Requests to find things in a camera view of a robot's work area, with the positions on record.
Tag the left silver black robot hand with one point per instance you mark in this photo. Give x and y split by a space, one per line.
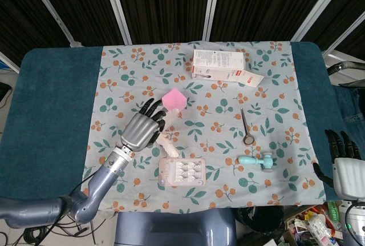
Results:
142 130

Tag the floral leaf print cloth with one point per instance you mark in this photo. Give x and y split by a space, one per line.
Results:
214 100

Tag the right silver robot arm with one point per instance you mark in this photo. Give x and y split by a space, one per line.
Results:
356 221

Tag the pink foam cube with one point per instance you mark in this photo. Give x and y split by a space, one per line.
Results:
174 101

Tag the teal table cover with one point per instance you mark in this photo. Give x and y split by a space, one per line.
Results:
51 109

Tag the white folding screen frame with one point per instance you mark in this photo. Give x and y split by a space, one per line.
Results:
211 6

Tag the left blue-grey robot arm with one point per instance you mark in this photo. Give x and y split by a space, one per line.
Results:
71 197

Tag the clear plastic blister pack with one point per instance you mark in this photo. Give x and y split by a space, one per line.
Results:
182 171

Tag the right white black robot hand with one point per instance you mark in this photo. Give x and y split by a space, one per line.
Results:
346 176

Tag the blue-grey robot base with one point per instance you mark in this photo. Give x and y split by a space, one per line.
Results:
175 229

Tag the black office chair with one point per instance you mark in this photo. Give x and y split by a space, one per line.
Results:
346 70

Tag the black round bin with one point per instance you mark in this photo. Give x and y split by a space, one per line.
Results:
262 220

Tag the teal massage roller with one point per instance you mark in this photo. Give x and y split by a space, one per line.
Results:
258 161

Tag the red white feather shuttlecock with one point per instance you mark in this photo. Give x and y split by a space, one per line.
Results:
169 134

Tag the cluttered parts box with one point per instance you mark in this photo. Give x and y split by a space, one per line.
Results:
313 226

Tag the white red medicine box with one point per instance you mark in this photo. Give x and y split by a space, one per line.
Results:
219 64

